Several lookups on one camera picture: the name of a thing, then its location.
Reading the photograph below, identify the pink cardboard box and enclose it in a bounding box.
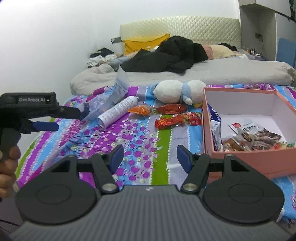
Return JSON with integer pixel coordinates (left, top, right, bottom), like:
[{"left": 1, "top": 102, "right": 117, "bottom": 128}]
[{"left": 202, "top": 87, "right": 296, "bottom": 179}]

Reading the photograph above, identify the purple striped floral bedsheet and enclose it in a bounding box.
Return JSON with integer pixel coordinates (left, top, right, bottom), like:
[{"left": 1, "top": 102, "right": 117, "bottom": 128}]
[{"left": 17, "top": 83, "right": 296, "bottom": 223}]

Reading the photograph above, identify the small black cloth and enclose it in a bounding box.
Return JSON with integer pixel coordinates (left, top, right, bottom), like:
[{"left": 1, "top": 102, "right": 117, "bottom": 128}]
[{"left": 218, "top": 43, "right": 238, "bottom": 52}]

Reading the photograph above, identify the black plug with cable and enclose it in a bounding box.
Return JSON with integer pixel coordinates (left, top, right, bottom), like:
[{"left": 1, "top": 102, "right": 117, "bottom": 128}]
[{"left": 255, "top": 33, "right": 266, "bottom": 58}]

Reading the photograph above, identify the yellow pillow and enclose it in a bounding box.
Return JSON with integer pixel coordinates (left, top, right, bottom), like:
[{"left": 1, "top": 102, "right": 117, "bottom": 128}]
[{"left": 122, "top": 34, "right": 170, "bottom": 56}]

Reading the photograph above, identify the green snack packet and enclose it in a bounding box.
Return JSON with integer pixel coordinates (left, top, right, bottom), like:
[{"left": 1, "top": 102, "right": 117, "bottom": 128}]
[{"left": 275, "top": 141, "right": 296, "bottom": 149}]

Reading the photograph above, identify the black jacket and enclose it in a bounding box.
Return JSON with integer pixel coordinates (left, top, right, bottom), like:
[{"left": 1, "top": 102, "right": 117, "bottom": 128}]
[{"left": 120, "top": 36, "right": 208, "bottom": 73}]

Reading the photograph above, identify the beige plush pillow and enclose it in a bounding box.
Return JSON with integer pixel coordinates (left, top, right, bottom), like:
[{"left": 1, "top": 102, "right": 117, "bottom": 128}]
[{"left": 202, "top": 44, "right": 238, "bottom": 59}]

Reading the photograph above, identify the grey wall cabinet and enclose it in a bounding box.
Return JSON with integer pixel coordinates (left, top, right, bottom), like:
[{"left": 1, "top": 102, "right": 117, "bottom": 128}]
[{"left": 238, "top": 0, "right": 292, "bottom": 63}]

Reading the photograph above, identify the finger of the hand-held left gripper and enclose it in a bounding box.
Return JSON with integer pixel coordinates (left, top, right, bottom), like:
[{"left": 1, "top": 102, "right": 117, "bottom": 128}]
[
  {"left": 59, "top": 103, "right": 90, "bottom": 121},
  {"left": 30, "top": 122, "right": 60, "bottom": 133}
]

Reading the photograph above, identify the shiny red snack packet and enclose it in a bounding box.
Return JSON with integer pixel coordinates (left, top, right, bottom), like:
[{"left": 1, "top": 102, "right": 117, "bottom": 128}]
[{"left": 154, "top": 115, "right": 185, "bottom": 130}]

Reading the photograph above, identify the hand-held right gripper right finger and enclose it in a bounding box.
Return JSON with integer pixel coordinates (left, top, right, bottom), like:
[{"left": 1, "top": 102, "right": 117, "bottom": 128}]
[{"left": 176, "top": 144, "right": 252, "bottom": 195}]

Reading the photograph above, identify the red printed snack packet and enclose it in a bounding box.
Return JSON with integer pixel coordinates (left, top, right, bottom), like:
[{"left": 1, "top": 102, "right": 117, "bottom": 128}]
[{"left": 184, "top": 112, "right": 203, "bottom": 126}]

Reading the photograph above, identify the blue foam panel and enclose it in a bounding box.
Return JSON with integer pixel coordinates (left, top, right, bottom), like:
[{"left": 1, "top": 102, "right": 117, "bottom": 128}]
[{"left": 277, "top": 38, "right": 296, "bottom": 67}]

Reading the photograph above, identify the row of small bottles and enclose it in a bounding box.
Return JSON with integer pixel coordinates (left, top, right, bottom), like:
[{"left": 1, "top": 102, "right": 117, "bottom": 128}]
[{"left": 246, "top": 47, "right": 263, "bottom": 57}]

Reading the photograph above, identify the orange snack packet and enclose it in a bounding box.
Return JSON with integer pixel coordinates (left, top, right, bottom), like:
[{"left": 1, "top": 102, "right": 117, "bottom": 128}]
[{"left": 128, "top": 104, "right": 158, "bottom": 116}]

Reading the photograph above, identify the white and blue plush toy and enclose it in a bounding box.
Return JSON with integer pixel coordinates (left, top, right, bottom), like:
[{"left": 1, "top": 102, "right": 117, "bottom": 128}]
[{"left": 150, "top": 79, "right": 207, "bottom": 106}]

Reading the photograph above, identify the dark red snack packet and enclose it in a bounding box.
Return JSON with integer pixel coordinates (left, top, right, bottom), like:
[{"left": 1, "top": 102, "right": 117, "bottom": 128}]
[{"left": 157, "top": 103, "right": 187, "bottom": 115}]

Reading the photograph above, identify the white red-label snack packet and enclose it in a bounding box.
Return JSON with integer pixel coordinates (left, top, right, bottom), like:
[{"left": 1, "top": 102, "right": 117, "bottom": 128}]
[{"left": 228, "top": 119, "right": 264, "bottom": 135}]

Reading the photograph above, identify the blue and white snack packet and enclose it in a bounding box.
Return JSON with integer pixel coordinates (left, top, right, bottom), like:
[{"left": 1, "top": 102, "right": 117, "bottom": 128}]
[{"left": 207, "top": 104, "right": 223, "bottom": 151}]

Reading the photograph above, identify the clear plastic bag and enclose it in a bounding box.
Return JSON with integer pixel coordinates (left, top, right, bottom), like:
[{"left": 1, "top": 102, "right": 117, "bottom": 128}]
[{"left": 82, "top": 64, "right": 130, "bottom": 121}]

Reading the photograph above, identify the cream quilted headboard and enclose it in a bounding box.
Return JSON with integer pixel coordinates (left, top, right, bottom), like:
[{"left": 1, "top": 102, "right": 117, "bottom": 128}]
[{"left": 120, "top": 16, "right": 240, "bottom": 56}]

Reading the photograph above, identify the light blue cloth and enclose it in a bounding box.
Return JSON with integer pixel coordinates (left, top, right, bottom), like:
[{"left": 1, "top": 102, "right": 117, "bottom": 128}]
[{"left": 111, "top": 56, "right": 130, "bottom": 70}]

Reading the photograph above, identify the brown printed snack packet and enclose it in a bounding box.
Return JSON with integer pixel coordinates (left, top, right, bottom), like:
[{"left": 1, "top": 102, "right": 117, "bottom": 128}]
[{"left": 238, "top": 126, "right": 283, "bottom": 149}]

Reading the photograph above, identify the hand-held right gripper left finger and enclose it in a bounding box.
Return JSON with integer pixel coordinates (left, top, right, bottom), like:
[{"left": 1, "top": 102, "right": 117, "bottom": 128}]
[{"left": 49, "top": 144, "right": 125, "bottom": 195}]

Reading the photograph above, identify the person's left hand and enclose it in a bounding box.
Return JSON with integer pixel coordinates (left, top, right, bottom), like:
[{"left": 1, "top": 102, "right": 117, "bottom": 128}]
[{"left": 0, "top": 146, "right": 22, "bottom": 199}]

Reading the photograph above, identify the white spray can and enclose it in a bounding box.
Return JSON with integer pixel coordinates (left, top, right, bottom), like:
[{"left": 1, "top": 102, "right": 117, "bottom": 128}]
[{"left": 97, "top": 96, "right": 139, "bottom": 128}]

